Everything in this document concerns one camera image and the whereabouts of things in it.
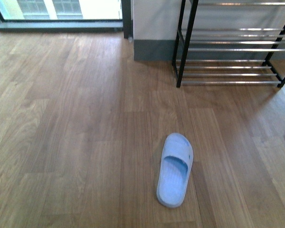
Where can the black metal shoe rack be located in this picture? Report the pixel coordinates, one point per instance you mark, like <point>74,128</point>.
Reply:
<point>229,42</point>

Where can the light blue left slipper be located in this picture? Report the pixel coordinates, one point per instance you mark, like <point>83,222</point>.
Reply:
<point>176,163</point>

